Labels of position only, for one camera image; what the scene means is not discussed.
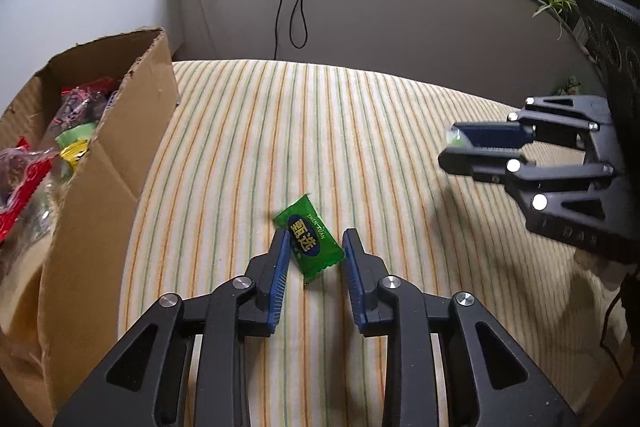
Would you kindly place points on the green candy packet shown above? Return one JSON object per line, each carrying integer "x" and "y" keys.
{"x": 307, "y": 237}

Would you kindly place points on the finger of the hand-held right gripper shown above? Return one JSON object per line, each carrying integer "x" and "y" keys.
{"x": 492, "y": 133}
{"x": 475, "y": 164}

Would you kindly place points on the brown cardboard box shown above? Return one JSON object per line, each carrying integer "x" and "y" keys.
{"x": 120, "y": 157}

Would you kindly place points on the red clear snack bag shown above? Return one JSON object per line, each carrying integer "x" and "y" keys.
{"x": 82, "y": 102}

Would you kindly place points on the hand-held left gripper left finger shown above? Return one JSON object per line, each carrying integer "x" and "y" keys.
{"x": 280, "y": 277}

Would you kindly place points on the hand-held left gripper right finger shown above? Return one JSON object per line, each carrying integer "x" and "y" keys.
{"x": 352, "y": 282}

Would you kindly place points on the light green snack packet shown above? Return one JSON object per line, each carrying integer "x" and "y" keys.
{"x": 75, "y": 136}

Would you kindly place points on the small green candy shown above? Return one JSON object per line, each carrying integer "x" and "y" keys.
{"x": 454, "y": 136}

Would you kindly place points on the striped bed sheet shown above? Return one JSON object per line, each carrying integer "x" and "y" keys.
{"x": 350, "y": 132}

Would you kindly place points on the red-trimmed clear snack bag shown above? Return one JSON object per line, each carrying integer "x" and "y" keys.
{"x": 22, "y": 179}

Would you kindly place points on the small plant red pot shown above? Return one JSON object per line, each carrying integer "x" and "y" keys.
{"x": 572, "y": 84}

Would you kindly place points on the yellow snack packet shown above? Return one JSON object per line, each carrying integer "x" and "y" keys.
{"x": 72, "y": 154}

